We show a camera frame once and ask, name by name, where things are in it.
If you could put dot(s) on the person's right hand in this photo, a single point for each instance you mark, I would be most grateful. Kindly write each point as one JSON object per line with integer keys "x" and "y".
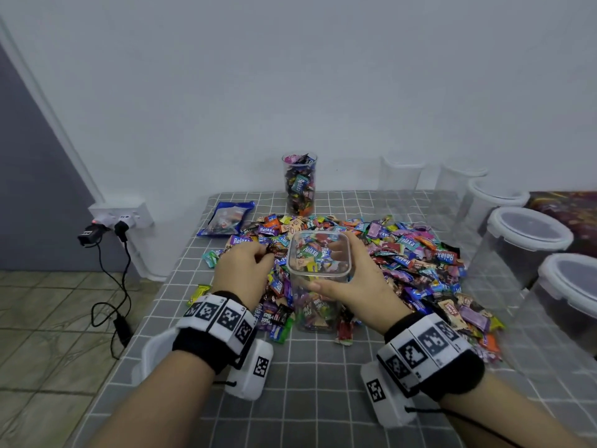
{"x": 368, "y": 301}

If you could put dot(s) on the person's left hand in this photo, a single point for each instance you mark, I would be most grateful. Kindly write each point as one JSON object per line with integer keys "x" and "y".
{"x": 244, "y": 270}

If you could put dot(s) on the small transparent plastic jar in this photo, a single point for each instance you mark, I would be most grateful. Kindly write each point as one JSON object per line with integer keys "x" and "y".
{"x": 460, "y": 183}
{"x": 402, "y": 174}
{"x": 319, "y": 254}

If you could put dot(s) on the pile of colourful candies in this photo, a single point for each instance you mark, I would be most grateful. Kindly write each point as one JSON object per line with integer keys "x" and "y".
{"x": 420, "y": 256}

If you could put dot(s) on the tall transparent plastic jar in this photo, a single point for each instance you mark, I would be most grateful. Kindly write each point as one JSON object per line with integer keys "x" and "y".
{"x": 299, "y": 186}

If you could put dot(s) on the white square container lid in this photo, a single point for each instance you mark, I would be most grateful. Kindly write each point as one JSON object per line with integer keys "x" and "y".
{"x": 151, "y": 354}

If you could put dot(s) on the person's left forearm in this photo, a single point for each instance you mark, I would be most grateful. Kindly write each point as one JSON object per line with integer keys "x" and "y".
{"x": 159, "y": 406}

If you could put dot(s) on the person's right forearm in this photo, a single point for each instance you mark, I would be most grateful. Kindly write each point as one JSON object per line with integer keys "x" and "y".
{"x": 508, "y": 415}

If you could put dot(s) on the blue snack packet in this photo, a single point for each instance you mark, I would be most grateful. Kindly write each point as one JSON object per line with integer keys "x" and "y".
{"x": 227, "y": 217}

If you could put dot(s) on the black marker-tagged left wristband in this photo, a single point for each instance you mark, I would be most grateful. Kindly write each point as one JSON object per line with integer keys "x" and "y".
{"x": 214, "y": 329}

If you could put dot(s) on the black marker-tagged wristband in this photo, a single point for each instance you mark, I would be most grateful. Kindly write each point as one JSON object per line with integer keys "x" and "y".
{"x": 214, "y": 329}
{"x": 429, "y": 354}

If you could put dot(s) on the black marker-tagged right wristband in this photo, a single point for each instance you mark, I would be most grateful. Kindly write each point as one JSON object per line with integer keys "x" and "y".
{"x": 429, "y": 354}

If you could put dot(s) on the black power plug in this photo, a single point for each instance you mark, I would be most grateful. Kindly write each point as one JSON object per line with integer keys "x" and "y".
{"x": 89, "y": 236}

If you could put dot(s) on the dark patterned cloth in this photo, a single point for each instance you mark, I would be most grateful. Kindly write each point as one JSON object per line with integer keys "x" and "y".
{"x": 571, "y": 217}

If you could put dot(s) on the grey door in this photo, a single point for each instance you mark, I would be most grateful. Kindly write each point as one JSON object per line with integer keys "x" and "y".
{"x": 33, "y": 196}

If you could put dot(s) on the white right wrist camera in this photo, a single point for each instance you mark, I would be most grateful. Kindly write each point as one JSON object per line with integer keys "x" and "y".
{"x": 382, "y": 394}

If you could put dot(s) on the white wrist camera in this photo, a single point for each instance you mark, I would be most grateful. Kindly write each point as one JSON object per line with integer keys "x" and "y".
{"x": 382, "y": 394}
{"x": 250, "y": 368}

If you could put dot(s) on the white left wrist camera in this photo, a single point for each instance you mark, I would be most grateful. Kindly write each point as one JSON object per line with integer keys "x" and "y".
{"x": 250, "y": 368}

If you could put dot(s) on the white wall socket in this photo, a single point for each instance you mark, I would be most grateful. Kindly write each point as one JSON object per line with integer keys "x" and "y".
{"x": 121, "y": 214}

